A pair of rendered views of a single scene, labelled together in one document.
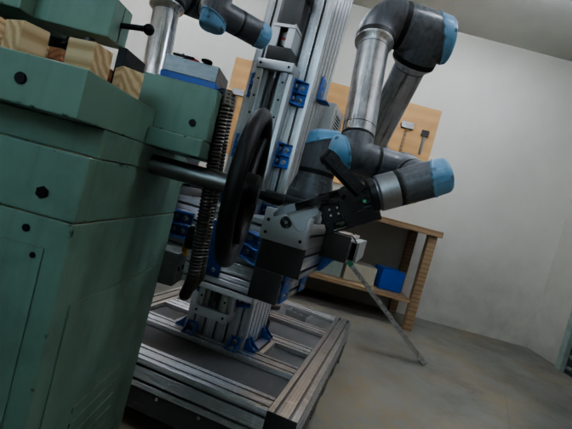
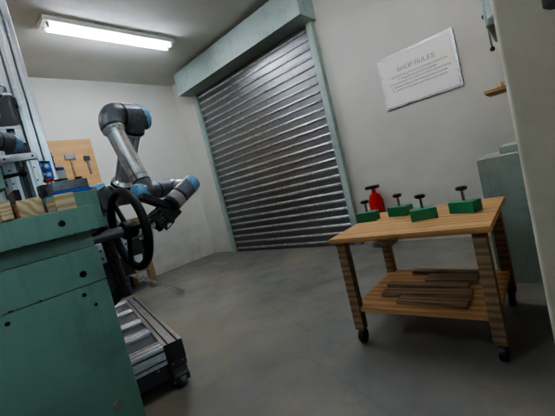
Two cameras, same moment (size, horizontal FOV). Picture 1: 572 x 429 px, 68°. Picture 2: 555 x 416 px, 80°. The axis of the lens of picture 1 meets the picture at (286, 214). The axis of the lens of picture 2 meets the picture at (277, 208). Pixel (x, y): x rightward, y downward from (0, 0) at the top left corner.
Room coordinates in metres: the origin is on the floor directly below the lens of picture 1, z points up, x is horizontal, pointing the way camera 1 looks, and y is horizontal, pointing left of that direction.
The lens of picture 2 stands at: (-0.36, 0.57, 0.84)
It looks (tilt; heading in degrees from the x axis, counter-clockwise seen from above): 4 degrees down; 312
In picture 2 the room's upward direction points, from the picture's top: 14 degrees counter-clockwise
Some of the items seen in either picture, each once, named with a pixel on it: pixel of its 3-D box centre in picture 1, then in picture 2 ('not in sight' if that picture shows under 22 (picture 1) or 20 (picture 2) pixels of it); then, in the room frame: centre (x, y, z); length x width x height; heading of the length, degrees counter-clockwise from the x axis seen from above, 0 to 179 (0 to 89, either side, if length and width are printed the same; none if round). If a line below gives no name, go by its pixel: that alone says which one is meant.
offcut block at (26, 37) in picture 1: (25, 41); (30, 208); (0.54, 0.38, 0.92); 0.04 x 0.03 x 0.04; 62
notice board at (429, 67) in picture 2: not in sight; (417, 72); (0.50, -2.53, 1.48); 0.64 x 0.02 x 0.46; 0
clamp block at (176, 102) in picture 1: (185, 114); (69, 210); (0.79, 0.23, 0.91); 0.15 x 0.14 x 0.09; 179
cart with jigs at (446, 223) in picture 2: not in sight; (424, 259); (0.20, -0.99, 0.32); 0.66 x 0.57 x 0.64; 2
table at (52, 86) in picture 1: (135, 126); (41, 231); (0.79, 0.31, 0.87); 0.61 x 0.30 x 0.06; 179
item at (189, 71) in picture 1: (197, 77); (63, 187); (0.80, 0.23, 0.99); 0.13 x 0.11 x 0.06; 179
